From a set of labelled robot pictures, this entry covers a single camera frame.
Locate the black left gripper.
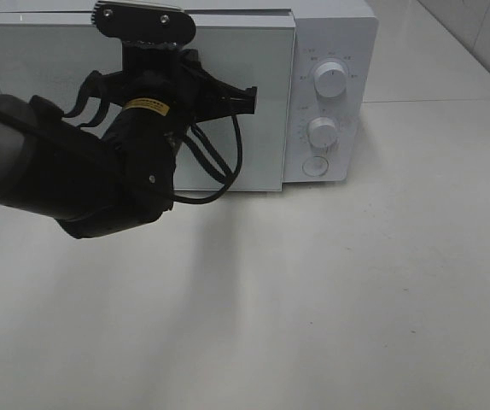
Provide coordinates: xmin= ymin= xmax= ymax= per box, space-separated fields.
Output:
xmin=63 ymin=44 xmax=257 ymax=128

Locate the lower white microwave knob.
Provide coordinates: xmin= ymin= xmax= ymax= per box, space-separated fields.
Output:
xmin=306 ymin=117 xmax=337 ymax=149

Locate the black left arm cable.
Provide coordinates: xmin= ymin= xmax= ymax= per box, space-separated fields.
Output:
xmin=170 ymin=113 xmax=242 ymax=205

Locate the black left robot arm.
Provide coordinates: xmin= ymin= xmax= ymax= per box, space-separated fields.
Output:
xmin=0 ymin=44 xmax=257 ymax=239

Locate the round white door button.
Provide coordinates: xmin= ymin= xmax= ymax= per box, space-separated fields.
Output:
xmin=302 ymin=155 xmax=329 ymax=178

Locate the upper white microwave knob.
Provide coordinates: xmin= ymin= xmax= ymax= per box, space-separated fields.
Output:
xmin=313 ymin=60 xmax=348 ymax=98

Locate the white microwave door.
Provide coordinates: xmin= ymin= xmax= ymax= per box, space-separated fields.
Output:
xmin=0 ymin=12 xmax=295 ymax=191

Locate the white microwave knob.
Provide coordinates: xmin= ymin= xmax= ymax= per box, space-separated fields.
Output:
xmin=306 ymin=117 xmax=337 ymax=149
xmin=313 ymin=60 xmax=348 ymax=98

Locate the white microwave oven body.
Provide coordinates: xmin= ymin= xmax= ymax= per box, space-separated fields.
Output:
xmin=0 ymin=0 xmax=380 ymax=185

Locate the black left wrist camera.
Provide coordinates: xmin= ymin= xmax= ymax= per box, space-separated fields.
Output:
xmin=90 ymin=1 xmax=196 ymax=45

